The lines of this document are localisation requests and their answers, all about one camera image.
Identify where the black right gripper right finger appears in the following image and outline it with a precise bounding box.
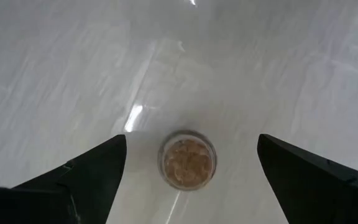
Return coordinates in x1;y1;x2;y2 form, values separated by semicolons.
257;133;358;224

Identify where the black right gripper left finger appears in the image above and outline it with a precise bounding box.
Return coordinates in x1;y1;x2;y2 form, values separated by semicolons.
0;134;127;224

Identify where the small glass jar cork lid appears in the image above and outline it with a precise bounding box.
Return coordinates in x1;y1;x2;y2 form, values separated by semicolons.
157;129;218;192

